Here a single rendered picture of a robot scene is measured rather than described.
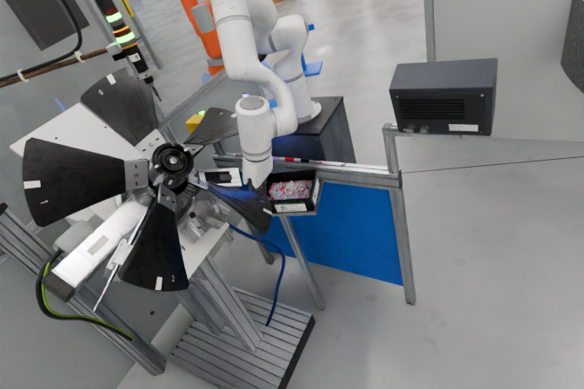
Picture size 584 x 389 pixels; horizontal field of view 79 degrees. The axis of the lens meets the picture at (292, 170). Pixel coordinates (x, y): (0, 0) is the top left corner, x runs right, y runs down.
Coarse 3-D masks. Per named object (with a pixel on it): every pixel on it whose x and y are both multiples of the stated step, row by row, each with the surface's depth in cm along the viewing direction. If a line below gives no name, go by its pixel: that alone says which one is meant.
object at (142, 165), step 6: (126, 162) 99; (132, 162) 100; (138, 162) 101; (144, 162) 102; (126, 168) 99; (132, 168) 100; (138, 168) 102; (144, 168) 103; (126, 174) 100; (132, 174) 101; (138, 174) 102; (144, 174) 103; (126, 180) 101; (132, 180) 102; (138, 180) 103; (144, 180) 104; (126, 186) 102; (132, 186) 103; (138, 186) 104; (144, 186) 105
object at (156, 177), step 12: (168, 144) 103; (180, 144) 105; (156, 156) 100; (168, 156) 103; (180, 156) 104; (192, 156) 106; (156, 168) 99; (168, 168) 100; (180, 168) 102; (192, 168) 104; (156, 180) 102; (168, 180) 100; (180, 180) 102; (156, 192) 107; (180, 192) 111
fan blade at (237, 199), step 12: (216, 192) 108; (228, 192) 112; (240, 192) 119; (252, 192) 124; (228, 204) 106; (240, 204) 110; (252, 204) 114; (264, 204) 119; (252, 216) 109; (264, 216) 113; (264, 228) 108
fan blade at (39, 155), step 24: (48, 144) 88; (24, 168) 86; (48, 168) 88; (72, 168) 91; (96, 168) 94; (120, 168) 98; (24, 192) 86; (48, 192) 89; (72, 192) 93; (96, 192) 96; (120, 192) 101; (48, 216) 90
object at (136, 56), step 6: (132, 48) 92; (138, 48) 94; (132, 54) 93; (138, 54) 93; (132, 60) 94; (138, 60) 94; (144, 60) 95; (138, 66) 95; (144, 66) 95; (138, 72) 96; (144, 78) 97; (150, 78) 98
